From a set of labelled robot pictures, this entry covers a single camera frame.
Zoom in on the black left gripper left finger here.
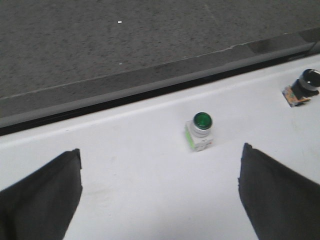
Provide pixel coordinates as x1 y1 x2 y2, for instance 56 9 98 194
0 148 83 240

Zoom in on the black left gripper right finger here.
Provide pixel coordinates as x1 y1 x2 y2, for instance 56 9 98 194
238 143 320 240

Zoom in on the grey granite counter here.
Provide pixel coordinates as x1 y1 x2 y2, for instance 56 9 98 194
0 0 320 127

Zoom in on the green pilot light switch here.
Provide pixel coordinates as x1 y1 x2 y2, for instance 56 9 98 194
184 112 213 152

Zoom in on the black selector switch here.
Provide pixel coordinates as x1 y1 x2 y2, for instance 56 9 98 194
282 68 320 107

